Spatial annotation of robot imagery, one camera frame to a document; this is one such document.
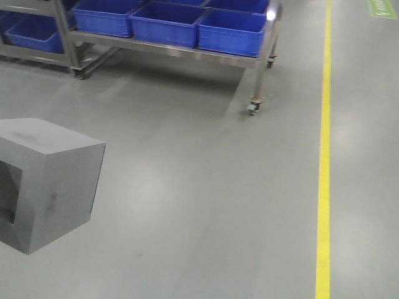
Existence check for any blue bin on cart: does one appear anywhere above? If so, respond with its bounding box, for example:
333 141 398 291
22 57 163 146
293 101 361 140
198 9 267 57
73 0 144 37
129 1 206 49

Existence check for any gray square foam base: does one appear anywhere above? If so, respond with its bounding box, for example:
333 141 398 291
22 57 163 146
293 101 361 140
1 118 106 255

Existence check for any blue bin lower shelf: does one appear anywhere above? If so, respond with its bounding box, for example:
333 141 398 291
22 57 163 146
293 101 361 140
5 14 64 54

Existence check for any steel wheeled cart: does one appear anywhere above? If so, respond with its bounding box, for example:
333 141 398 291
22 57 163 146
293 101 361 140
1 1 282 113

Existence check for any blue bin on cart right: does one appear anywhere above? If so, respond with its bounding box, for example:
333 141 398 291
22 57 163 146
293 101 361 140
198 9 267 57

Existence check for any blue bin on cart middle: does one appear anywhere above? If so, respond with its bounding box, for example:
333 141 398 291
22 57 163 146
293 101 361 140
129 1 206 49

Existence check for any blue bin on cart left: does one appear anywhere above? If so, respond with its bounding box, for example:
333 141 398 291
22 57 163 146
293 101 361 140
73 0 144 37

